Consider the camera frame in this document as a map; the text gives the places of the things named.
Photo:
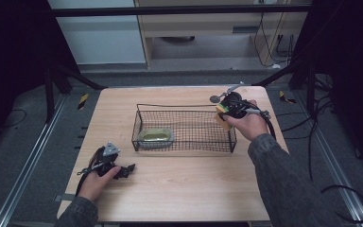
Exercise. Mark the person's left hand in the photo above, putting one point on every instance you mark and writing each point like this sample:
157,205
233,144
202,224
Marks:
96,186

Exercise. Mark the grey tape strip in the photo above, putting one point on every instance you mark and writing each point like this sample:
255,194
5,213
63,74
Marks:
63,197

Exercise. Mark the light wooden desk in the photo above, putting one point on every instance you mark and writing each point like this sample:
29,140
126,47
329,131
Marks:
201,22

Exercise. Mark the white plug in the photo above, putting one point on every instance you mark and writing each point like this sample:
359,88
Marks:
275,66

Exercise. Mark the yellow black striped tape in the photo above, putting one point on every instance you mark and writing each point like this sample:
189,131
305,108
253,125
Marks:
82,101
286,98

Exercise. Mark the aluminium floor rail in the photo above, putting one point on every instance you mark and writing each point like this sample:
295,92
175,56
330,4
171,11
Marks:
343,189
28,164

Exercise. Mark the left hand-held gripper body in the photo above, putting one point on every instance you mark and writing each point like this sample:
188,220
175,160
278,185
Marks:
107,160

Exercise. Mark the black horizontal frame bar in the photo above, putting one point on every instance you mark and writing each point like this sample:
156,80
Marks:
176,10

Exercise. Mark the white cabinet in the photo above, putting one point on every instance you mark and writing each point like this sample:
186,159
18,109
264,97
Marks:
100,41

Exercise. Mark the black metal stand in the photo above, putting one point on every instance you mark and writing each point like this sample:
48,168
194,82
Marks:
48,94
310,91

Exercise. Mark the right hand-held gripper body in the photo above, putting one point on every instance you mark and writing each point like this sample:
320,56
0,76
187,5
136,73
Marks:
238,107

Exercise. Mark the person's right hand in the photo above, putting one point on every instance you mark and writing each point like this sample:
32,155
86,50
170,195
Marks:
249,126

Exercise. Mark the yellow green sponge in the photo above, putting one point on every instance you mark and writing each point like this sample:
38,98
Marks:
221,121

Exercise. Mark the black curtain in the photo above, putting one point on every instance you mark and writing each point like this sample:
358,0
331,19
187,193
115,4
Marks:
12,63
353,78

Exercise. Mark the grey round table grommet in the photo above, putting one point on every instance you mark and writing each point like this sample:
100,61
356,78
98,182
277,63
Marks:
214,99

